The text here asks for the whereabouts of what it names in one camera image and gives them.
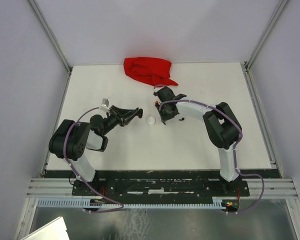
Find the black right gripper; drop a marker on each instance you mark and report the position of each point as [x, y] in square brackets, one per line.
[164, 117]

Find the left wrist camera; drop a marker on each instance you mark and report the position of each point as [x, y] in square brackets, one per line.
[104, 105]

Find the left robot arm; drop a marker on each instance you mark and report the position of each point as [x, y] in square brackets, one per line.
[72, 138]

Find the left aluminium corner post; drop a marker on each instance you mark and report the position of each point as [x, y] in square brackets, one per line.
[33, 4]

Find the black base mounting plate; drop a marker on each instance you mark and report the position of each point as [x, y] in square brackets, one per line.
[194, 190]

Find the right aluminium corner post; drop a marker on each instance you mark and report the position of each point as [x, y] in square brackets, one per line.
[274, 19]

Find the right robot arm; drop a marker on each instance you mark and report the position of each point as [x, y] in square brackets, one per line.
[222, 126]

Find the metal sheet plate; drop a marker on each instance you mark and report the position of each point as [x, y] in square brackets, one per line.
[54, 230]

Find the aluminium corner post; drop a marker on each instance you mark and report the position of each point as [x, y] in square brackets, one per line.
[33, 4]
[274, 19]

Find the white round charging case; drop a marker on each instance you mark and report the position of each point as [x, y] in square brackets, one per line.
[150, 120]

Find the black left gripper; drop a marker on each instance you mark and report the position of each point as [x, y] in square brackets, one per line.
[120, 114]

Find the black round charging case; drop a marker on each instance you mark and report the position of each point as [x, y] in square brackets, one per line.
[140, 113]

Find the red crumpled cloth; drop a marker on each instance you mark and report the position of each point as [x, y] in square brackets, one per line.
[149, 70]

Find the aluminium frame rail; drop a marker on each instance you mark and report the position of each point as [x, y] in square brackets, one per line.
[275, 188]

